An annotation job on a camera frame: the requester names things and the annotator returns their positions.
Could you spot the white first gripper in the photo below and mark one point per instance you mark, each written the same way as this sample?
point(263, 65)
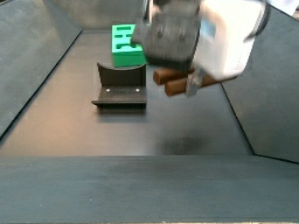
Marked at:
point(230, 24)

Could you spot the green shape-sorter fixture block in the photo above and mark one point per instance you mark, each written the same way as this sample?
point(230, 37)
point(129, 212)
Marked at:
point(127, 53)

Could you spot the black curved holder stand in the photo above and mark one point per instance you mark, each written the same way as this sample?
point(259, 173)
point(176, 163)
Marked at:
point(121, 86)

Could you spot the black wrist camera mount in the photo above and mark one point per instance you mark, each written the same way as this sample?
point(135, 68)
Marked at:
point(168, 38)

